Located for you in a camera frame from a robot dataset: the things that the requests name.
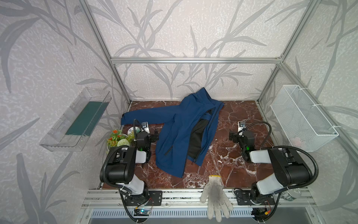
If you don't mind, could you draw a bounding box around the white wire mesh basket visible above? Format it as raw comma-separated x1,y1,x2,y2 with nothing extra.
270,85,339,152

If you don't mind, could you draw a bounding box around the silver metal can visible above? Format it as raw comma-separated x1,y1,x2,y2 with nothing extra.
281,189,302,201

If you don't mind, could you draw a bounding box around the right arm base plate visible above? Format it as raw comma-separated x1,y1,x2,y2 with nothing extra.
233,189,276,206

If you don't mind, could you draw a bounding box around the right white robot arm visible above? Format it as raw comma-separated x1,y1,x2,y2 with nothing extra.
228,121,319,224

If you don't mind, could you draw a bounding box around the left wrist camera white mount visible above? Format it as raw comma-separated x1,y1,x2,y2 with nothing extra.
141,122,150,133

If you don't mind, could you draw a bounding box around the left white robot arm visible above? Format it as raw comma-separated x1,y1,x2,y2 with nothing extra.
100,119,163,224

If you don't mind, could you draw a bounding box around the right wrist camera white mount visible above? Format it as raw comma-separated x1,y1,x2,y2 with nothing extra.
238,121,246,136

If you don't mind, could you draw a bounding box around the clear plastic wall shelf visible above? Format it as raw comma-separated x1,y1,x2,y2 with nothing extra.
40,87,112,152

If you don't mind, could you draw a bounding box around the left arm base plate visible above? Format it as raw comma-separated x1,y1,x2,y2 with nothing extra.
125,190,163,206

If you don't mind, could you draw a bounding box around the pink object in basket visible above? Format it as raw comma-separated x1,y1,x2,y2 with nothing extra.
290,137,305,148

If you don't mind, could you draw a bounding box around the blue zip-up jacket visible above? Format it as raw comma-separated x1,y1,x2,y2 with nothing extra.
121,88,224,178

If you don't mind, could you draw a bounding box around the grey knitted work glove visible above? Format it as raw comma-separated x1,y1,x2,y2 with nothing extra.
200,175,234,223

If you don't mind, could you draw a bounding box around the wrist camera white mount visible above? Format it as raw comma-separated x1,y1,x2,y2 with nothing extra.
238,121,246,136
141,122,150,133

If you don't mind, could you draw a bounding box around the potted artificial flower plant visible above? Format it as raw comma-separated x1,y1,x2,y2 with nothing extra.
107,130,134,151

